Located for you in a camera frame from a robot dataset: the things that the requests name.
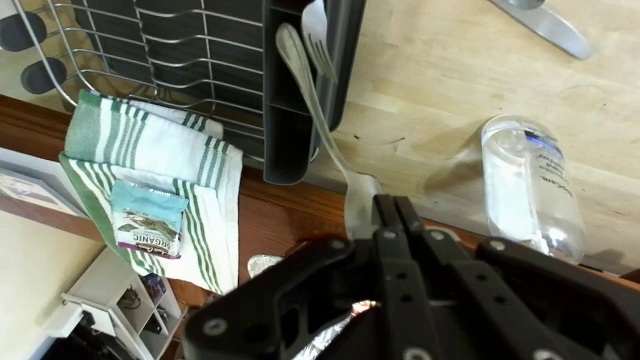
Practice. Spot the dark grey cutlery caddy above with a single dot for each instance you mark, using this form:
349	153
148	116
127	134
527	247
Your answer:
287	147

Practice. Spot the green striped dish towel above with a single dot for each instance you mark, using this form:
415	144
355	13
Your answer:
152	147

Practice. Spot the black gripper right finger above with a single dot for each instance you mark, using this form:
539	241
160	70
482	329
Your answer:
481	292

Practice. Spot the light blue packet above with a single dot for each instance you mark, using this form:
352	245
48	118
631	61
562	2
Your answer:
148	220

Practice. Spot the clear hand sanitizer bottle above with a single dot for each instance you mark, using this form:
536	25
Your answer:
532	193

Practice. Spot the white shelf unit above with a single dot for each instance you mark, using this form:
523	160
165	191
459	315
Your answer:
113	307

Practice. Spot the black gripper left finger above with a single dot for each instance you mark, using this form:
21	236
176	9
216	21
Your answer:
392	266

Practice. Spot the silver fork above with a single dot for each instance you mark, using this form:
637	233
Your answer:
316	31

